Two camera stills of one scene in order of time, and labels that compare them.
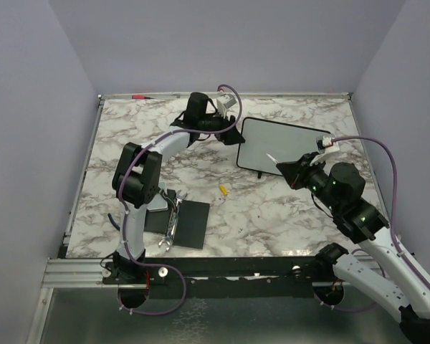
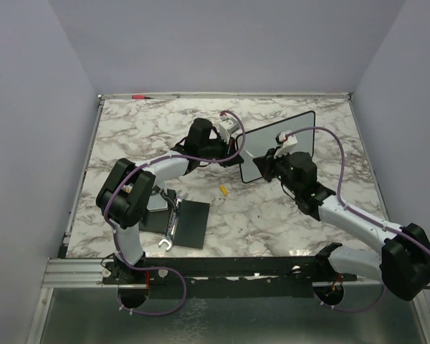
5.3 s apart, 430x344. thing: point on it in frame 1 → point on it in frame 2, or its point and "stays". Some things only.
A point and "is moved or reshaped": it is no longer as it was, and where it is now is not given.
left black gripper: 236,137 → 229,149
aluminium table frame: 69,274 stays
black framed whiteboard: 284,142 is moved or reshaped
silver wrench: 168,238 stays
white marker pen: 276,161 is moved or reshaped
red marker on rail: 140,97 stays
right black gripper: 295,171 → 266,163
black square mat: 191,225 stays
